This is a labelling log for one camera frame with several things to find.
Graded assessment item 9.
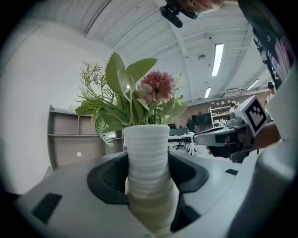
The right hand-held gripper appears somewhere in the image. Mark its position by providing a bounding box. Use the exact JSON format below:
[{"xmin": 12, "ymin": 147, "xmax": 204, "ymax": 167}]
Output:
[{"xmin": 193, "ymin": 94, "xmax": 274, "ymax": 164}]

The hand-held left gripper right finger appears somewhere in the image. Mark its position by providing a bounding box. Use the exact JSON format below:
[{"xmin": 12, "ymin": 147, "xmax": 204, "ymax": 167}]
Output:
[{"xmin": 167, "ymin": 139, "xmax": 298, "ymax": 238}]

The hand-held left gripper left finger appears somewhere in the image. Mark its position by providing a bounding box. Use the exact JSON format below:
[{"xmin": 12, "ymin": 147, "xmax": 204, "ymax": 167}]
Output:
[{"xmin": 14, "ymin": 151, "xmax": 151, "ymax": 238}]

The pink white flowers white vase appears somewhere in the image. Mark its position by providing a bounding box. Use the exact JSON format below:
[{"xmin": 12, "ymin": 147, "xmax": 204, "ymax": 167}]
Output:
[{"xmin": 74, "ymin": 51, "xmax": 189, "ymax": 238}]

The person's right forearm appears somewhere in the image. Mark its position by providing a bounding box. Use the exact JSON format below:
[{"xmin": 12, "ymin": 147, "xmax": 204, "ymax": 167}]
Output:
[{"xmin": 252, "ymin": 122, "xmax": 281, "ymax": 151}]

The white office desk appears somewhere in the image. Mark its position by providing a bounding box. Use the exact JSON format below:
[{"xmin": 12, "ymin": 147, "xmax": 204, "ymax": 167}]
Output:
[{"xmin": 168, "ymin": 133, "xmax": 199, "ymax": 155}]

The white ladder shelf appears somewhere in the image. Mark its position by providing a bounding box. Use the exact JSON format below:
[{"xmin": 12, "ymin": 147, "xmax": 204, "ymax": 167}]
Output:
[{"xmin": 209, "ymin": 106, "xmax": 234, "ymax": 128}]

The black office chair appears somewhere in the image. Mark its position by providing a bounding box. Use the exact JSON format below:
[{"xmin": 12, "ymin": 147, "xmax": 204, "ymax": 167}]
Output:
[{"xmin": 172, "ymin": 137, "xmax": 187, "ymax": 151}]

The grey wooden shelf hutch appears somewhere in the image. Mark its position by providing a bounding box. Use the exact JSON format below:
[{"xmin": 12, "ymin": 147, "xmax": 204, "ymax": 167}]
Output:
[{"xmin": 47, "ymin": 104, "xmax": 124, "ymax": 171}]

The black printed T-shirt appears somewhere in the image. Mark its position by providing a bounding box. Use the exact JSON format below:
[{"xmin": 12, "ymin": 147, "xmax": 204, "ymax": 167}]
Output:
[{"xmin": 237, "ymin": 0, "xmax": 296, "ymax": 90}]

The person's face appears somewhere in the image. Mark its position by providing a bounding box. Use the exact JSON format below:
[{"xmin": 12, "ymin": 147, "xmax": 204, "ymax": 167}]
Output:
[{"xmin": 181, "ymin": 0, "xmax": 224, "ymax": 18}]

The black wall screen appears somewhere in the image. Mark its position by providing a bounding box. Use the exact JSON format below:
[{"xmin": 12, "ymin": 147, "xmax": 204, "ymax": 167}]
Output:
[{"xmin": 191, "ymin": 113, "xmax": 213, "ymax": 126}]

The black head-mounted camera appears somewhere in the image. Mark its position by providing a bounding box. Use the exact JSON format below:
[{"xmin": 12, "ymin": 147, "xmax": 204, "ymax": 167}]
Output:
[{"xmin": 159, "ymin": 0, "xmax": 201, "ymax": 28}]

